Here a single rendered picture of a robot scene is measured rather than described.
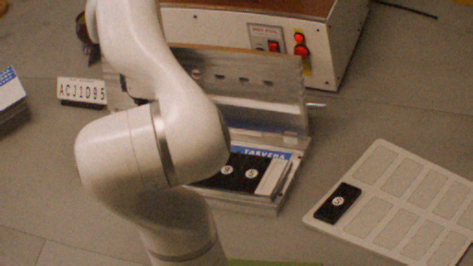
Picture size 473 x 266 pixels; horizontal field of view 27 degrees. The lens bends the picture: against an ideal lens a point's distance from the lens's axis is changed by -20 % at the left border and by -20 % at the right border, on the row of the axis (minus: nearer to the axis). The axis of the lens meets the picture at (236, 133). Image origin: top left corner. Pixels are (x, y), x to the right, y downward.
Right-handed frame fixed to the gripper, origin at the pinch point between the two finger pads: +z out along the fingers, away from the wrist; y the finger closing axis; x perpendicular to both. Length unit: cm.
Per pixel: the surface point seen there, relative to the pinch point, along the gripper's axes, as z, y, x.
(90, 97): 6.0, -23.3, 8.2
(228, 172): 4.9, 17.4, -8.5
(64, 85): 4.0, -31.7, 9.2
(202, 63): -8.9, 8.8, 5.4
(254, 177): 5.0, 22.7, -8.9
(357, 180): 7.2, 42.2, -4.0
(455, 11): 9, 56, 66
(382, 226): 7, 52, -16
